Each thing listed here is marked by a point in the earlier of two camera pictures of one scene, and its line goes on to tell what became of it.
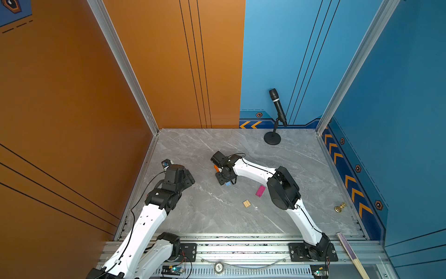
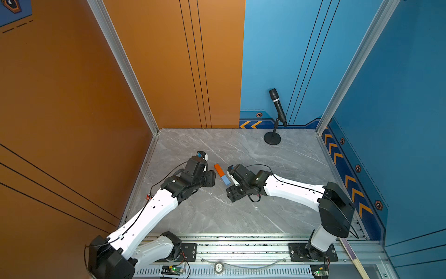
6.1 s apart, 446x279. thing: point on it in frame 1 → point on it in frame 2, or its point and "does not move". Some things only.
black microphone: x=280 y=114 does not move
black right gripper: x=220 y=179 → x=232 y=191
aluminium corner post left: x=105 y=20 does not move
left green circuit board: x=172 y=269 does not move
